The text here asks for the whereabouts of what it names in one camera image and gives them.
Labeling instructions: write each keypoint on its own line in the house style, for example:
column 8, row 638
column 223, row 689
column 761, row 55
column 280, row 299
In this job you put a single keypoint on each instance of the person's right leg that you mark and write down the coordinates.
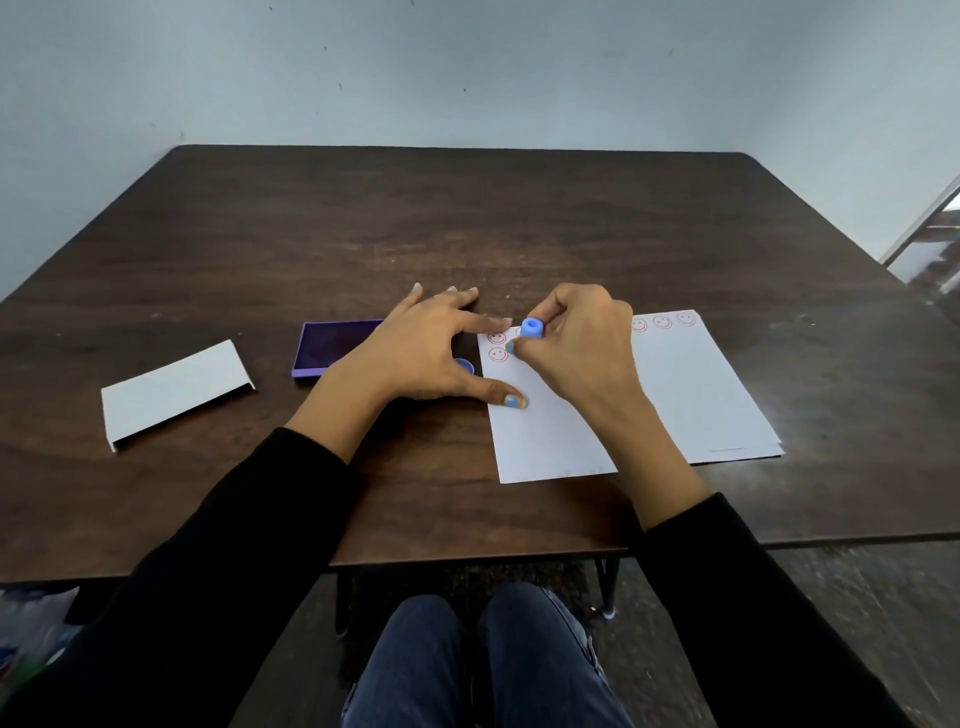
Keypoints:
column 544, row 660

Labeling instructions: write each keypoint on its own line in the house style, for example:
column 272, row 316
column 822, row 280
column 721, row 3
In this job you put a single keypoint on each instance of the person's left little finger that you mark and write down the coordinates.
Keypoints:
column 413, row 294

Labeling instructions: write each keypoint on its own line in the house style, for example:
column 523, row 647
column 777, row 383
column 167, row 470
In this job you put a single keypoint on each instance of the black metal table leg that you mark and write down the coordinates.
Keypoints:
column 609, row 589
column 343, row 604

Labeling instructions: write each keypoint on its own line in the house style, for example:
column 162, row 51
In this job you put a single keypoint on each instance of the person's right hand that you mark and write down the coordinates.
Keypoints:
column 589, row 352

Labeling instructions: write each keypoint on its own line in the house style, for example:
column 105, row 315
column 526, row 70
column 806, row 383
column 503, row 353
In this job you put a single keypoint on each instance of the purple ink pad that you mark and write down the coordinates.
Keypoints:
column 330, row 349

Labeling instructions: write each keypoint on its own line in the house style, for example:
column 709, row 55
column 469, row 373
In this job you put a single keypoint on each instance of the person's leg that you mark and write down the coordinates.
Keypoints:
column 409, row 667
column 544, row 660

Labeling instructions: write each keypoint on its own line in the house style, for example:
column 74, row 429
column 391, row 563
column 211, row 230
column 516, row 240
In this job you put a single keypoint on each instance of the person's left hand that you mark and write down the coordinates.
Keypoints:
column 416, row 352

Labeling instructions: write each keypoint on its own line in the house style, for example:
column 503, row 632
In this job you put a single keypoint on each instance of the white paper sheet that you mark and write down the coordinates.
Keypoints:
column 675, row 390

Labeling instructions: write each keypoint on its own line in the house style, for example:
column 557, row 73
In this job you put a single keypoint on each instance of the white ink pad lid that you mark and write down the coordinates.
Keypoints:
column 176, row 394

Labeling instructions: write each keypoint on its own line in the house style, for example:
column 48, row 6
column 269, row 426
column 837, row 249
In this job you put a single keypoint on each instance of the small blue stamp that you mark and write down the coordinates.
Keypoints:
column 532, row 328

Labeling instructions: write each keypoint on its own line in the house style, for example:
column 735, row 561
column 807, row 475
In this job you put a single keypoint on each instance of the person's left middle finger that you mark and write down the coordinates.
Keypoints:
column 466, row 298

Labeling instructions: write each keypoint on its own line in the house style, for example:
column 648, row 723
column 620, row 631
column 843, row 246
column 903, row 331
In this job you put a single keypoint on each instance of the white window frame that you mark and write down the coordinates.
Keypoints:
column 930, row 240

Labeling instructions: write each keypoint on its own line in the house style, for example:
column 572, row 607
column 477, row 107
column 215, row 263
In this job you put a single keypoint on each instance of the person's left thumb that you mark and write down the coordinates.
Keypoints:
column 491, row 388

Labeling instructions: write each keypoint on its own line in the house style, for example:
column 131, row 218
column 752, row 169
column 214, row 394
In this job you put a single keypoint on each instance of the person's right forearm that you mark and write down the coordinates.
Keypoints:
column 720, row 577

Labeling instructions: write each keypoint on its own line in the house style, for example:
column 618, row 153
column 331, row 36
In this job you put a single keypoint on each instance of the person's left leg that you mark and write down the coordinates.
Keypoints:
column 409, row 667

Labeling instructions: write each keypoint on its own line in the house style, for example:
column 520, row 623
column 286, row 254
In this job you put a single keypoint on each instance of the person's right thumb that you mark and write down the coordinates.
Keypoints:
column 521, row 347

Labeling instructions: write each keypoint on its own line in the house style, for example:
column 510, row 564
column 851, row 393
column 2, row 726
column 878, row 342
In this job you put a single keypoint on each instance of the blue stamp cap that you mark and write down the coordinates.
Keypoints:
column 465, row 367

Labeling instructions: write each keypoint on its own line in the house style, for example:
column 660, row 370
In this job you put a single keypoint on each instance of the person's left forearm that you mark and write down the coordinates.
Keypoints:
column 225, row 570

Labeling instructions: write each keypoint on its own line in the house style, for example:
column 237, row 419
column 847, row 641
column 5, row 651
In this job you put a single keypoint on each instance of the clear plastic bag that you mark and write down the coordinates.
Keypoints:
column 34, row 630

